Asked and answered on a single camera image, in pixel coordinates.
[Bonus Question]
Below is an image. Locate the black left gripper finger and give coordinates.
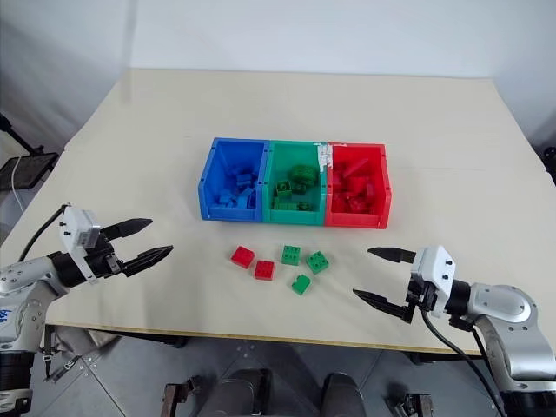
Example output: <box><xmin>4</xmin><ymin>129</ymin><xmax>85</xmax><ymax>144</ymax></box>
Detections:
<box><xmin>102</xmin><ymin>217</ymin><xmax>155</xmax><ymax>241</ymax></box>
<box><xmin>122</xmin><ymin>244</ymin><xmax>175</xmax><ymax>278</ymax></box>

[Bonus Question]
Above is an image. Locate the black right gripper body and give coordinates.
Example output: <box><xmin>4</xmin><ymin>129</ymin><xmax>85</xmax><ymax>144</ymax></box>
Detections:
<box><xmin>403</xmin><ymin>277</ymin><xmax>438</xmax><ymax>325</ymax></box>

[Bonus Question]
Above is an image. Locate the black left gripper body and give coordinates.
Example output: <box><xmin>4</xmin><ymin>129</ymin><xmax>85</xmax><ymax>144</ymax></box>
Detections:
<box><xmin>83</xmin><ymin>231</ymin><xmax>132</xmax><ymax>281</ymax></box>

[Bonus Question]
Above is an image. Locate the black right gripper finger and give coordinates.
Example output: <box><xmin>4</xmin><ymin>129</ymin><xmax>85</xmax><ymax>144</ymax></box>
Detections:
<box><xmin>352</xmin><ymin>288</ymin><xmax>414</xmax><ymax>325</ymax></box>
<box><xmin>367</xmin><ymin>247</ymin><xmax>419</xmax><ymax>266</ymax></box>

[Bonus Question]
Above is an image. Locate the red plastic bin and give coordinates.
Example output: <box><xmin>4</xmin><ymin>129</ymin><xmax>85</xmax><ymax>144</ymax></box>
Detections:
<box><xmin>322</xmin><ymin>142</ymin><xmax>393</xmax><ymax>230</ymax></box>

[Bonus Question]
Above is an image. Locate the dark rounded shape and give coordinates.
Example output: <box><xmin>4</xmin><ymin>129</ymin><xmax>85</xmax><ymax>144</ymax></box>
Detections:
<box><xmin>203</xmin><ymin>367</ymin><xmax>274</xmax><ymax>417</ymax></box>
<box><xmin>320</xmin><ymin>372</ymin><xmax>367</xmax><ymax>417</ymax></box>

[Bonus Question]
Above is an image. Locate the blue plastic bin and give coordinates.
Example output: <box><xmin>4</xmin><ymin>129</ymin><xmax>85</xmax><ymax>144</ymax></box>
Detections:
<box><xmin>197</xmin><ymin>137</ymin><xmax>272</xmax><ymax>224</ymax></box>

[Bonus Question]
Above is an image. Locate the green plastic bin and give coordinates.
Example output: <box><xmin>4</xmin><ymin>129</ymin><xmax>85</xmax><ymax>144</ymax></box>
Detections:
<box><xmin>260</xmin><ymin>139</ymin><xmax>334</xmax><ymax>228</ymax></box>

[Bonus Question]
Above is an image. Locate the dark green round brick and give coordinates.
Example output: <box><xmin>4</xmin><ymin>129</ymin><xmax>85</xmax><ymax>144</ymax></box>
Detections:
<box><xmin>289</xmin><ymin>163</ymin><xmax>318</xmax><ymax>188</ymax></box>

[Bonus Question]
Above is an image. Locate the white torn label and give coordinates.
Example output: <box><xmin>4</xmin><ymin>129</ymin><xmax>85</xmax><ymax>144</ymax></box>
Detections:
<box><xmin>315</xmin><ymin>141</ymin><xmax>334</xmax><ymax>174</ymax></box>

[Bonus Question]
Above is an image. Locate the black metal stand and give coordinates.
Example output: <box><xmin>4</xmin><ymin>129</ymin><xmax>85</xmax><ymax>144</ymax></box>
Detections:
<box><xmin>0</xmin><ymin>111</ymin><xmax>60</xmax><ymax>193</ymax></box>

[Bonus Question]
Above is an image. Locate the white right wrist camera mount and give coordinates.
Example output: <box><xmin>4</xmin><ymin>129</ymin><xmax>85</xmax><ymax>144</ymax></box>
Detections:
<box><xmin>409</xmin><ymin>244</ymin><xmax>457</xmax><ymax>317</ymax></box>

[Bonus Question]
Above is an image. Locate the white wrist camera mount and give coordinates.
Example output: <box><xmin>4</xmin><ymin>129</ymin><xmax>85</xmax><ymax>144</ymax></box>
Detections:
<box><xmin>409</xmin><ymin>244</ymin><xmax>457</xmax><ymax>317</ymax></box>
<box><xmin>58</xmin><ymin>205</ymin><xmax>103</xmax><ymax>284</ymax></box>

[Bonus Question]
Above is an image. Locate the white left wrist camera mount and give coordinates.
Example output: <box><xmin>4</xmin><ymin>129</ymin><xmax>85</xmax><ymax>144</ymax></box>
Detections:
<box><xmin>58</xmin><ymin>205</ymin><xmax>103</xmax><ymax>284</ymax></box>

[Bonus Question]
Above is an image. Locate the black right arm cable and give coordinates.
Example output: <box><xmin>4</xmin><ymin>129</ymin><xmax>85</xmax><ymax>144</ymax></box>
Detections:
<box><xmin>418</xmin><ymin>308</ymin><xmax>507</xmax><ymax>417</ymax></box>

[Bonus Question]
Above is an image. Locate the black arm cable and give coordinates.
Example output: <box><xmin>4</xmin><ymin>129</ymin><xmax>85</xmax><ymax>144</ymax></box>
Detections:
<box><xmin>418</xmin><ymin>308</ymin><xmax>507</xmax><ymax>417</ymax></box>
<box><xmin>17</xmin><ymin>204</ymin><xmax>67</xmax><ymax>263</ymax></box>

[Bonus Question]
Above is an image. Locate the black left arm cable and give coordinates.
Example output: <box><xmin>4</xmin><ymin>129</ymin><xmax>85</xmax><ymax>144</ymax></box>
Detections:
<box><xmin>17</xmin><ymin>204</ymin><xmax>67</xmax><ymax>263</ymax></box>

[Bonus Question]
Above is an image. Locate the grey fabric strap bag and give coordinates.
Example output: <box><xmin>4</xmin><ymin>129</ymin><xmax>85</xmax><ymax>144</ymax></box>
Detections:
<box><xmin>41</xmin><ymin>324</ymin><xmax>123</xmax><ymax>384</ymax></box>

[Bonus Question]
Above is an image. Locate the rusty metal bracket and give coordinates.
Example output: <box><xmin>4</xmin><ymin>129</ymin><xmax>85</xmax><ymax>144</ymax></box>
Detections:
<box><xmin>163</xmin><ymin>375</ymin><xmax>202</xmax><ymax>417</ymax></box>
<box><xmin>389</xmin><ymin>391</ymin><xmax>435</xmax><ymax>417</ymax></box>

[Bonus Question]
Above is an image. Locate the white cable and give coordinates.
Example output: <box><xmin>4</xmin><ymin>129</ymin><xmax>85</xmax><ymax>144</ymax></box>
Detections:
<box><xmin>10</xmin><ymin>155</ymin><xmax>26</xmax><ymax>215</ymax></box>

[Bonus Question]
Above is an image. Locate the black object at wall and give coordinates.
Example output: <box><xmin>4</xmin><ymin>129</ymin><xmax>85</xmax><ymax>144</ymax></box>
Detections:
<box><xmin>542</xmin><ymin>146</ymin><xmax>556</xmax><ymax>184</ymax></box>

